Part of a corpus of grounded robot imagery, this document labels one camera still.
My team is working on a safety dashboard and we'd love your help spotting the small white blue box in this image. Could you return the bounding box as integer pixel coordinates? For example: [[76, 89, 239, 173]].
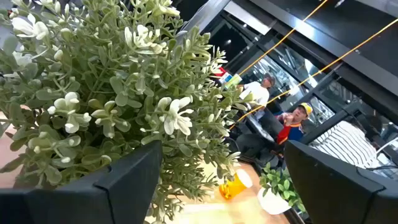
[[219, 72, 233, 85]]

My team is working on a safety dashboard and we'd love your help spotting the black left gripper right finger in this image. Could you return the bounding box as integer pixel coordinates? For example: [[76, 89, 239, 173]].
[[283, 139, 398, 224]]

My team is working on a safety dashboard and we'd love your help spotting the yellow hanging cable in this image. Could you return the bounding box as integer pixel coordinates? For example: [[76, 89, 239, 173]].
[[229, 17, 398, 130], [238, 0, 330, 77]]

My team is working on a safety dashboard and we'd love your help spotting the orange pill bottle white lid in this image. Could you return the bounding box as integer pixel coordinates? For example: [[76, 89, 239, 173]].
[[218, 169, 254, 200]]

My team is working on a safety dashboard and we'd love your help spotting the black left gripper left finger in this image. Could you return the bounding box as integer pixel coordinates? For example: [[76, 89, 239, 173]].
[[0, 140, 163, 224]]

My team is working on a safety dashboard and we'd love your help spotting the bushy plant with white flowers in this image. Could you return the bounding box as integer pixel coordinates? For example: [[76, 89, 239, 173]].
[[0, 0, 261, 224]]

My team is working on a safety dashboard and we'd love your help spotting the green plant in white pot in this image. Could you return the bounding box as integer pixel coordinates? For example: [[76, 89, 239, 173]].
[[257, 161, 307, 216]]

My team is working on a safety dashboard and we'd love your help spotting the person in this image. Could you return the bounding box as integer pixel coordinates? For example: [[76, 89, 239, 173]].
[[236, 102, 313, 162], [239, 73, 277, 121], [308, 120, 386, 178]]

